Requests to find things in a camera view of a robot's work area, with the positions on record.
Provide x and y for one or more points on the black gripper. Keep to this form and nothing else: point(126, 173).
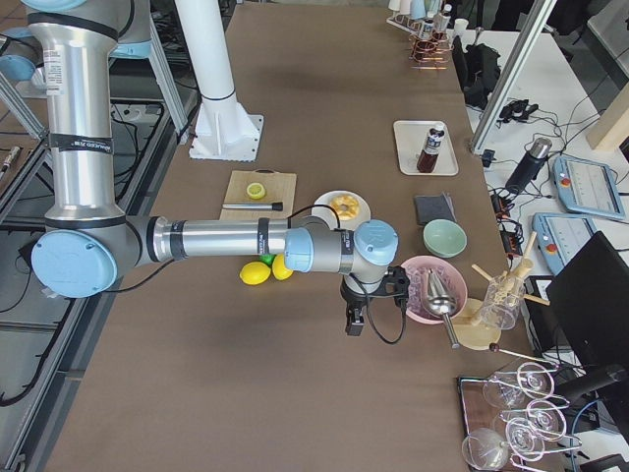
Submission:
point(353, 297)

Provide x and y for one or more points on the white round plate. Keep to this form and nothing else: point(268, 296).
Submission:
point(364, 213)

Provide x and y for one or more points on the glazed twisted donut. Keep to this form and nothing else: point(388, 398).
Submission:
point(345, 206)

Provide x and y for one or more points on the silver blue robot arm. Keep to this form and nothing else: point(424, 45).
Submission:
point(89, 242)

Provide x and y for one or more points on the cream rectangular tray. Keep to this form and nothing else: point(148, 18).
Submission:
point(410, 136)

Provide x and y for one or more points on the steel funnel jigger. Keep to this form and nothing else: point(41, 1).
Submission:
point(440, 303)

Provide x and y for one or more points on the yellow lemon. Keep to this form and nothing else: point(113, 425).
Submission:
point(255, 273)
point(279, 269)

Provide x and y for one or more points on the pink bowl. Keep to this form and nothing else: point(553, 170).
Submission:
point(416, 270)

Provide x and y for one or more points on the green lime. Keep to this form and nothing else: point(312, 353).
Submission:
point(267, 259)

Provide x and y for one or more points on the green bowl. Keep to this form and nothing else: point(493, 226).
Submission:
point(444, 238)

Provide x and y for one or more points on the wooden mug tree stand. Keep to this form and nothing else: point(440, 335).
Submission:
point(471, 331)

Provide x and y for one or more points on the grey folded cloth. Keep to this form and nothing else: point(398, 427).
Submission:
point(429, 208)

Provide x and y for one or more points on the wooden cutting board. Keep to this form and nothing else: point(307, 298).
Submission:
point(280, 187)

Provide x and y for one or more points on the halved lemon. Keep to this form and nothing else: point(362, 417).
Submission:
point(256, 191)

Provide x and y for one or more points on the dark sauce bottle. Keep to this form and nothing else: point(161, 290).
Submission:
point(431, 148)

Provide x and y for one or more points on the wine glass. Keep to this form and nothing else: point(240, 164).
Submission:
point(485, 449)
point(529, 429)
point(517, 387)

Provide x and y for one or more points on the blue teach pendant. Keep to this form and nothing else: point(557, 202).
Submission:
point(588, 187)
point(561, 236)

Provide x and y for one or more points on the black laptop monitor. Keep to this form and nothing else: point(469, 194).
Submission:
point(589, 297)

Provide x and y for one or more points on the black thermos bottle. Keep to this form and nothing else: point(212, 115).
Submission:
point(529, 166)

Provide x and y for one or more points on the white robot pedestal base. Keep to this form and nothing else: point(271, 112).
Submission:
point(224, 129)

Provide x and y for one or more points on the copper wire bottle rack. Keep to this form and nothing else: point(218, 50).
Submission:
point(430, 54)

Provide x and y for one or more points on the aluminium frame post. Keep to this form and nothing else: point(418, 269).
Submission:
point(519, 54)

